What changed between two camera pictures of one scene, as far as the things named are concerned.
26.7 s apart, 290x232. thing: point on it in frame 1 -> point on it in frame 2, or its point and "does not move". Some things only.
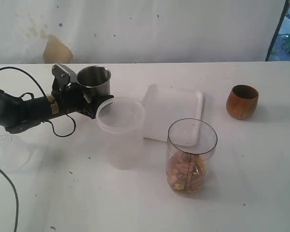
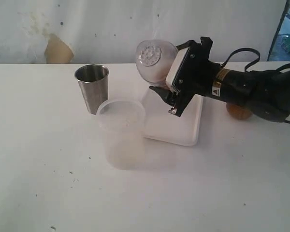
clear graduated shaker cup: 191,143 -> 155,74
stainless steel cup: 95,81 does not move
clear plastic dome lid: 9,154 -> 153,58
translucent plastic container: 122,120 does not move
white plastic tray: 164,105 does not move
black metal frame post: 286,4 does not move
